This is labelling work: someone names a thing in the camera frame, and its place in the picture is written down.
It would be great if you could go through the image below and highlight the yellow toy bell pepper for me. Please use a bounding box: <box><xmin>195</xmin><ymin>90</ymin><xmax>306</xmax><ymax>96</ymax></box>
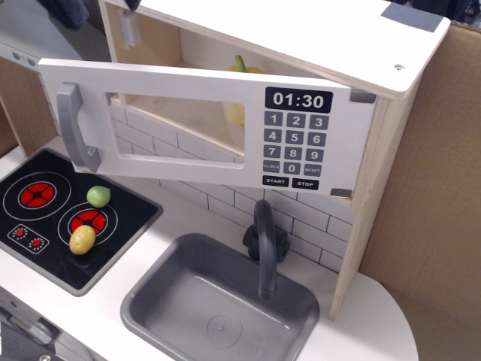
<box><xmin>222</xmin><ymin>54</ymin><xmax>264</xmax><ymax>126</ymax></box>

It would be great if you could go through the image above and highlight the green toy lime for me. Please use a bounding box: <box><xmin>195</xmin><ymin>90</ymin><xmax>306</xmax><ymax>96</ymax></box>
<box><xmin>86</xmin><ymin>186</ymin><xmax>110</xmax><ymax>208</ymax></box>

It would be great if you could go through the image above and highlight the brown cardboard panel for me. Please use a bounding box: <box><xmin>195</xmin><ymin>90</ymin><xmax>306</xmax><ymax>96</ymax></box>
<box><xmin>361</xmin><ymin>24</ymin><xmax>480</xmax><ymax>360</ymax></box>

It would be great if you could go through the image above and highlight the grey toy sink basin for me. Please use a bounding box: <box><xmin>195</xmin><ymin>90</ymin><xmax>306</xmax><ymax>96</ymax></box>
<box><xmin>120</xmin><ymin>234</ymin><xmax>319</xmax><ymax>360</ymax></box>

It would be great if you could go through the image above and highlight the yellow toy potato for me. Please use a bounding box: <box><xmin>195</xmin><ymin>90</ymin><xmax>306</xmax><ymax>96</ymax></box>
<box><xmin>69</xmin><ymin>225</ymin><xmax>96</xmax><ymax>255</ymax></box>

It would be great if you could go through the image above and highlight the black toy stovetop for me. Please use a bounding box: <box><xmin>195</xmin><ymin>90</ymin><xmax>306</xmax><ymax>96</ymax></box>
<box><xmin>1</xmin><ymin>150</ymin><xmax>162</xmax><ymax>296</ymax></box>

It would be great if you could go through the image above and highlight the white toy microwave door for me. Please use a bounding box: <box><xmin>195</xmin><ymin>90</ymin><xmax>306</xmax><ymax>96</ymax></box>
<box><xmin>38</xmin><ymin>59</ymin><xmax>377</xmax><ymax>198</ymax></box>

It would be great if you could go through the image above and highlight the wooden toy microwave cabinet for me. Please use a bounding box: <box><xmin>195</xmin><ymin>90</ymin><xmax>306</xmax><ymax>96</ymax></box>
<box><xmin>99</xmin><ymin>1</ymin><xmax>449</xmax><ymax>320</ymax></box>

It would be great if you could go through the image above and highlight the grey tape patch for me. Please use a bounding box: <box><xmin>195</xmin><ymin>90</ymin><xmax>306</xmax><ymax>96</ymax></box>
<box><xmin>381</xmin><ymin>3</ymin><xmax>443</xmax><ymax>32</ymax></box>

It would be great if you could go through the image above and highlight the dark grey toy faucet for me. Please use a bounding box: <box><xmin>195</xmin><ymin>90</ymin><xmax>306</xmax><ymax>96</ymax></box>
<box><xmin>243</xmin><ymin>199</ymin><xmax>289</xmax><ymax>300</ymax></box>

